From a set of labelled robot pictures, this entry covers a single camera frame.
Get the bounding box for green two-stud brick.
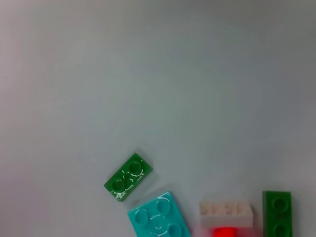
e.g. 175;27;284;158
262;191;293;237
103;152;154;202

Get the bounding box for teal four-stud brick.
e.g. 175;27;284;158
127;191;192;237

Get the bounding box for white plastic brick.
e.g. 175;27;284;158
199;201;255;229

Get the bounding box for orange sloped brick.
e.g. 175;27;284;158
212;227;237;237

